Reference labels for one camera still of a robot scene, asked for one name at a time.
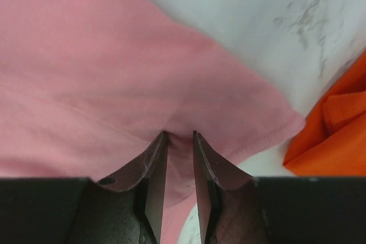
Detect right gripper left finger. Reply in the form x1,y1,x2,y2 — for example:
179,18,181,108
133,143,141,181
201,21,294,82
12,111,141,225
67,131,168,243

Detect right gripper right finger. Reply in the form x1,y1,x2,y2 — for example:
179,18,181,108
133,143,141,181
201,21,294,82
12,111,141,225
193,131,269,243

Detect pink t shirt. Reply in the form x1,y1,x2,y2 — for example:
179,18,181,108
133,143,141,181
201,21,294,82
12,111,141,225
1,0,305,243

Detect folded orange t shirt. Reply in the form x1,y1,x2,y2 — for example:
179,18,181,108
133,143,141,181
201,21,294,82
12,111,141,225
283,54,365,176

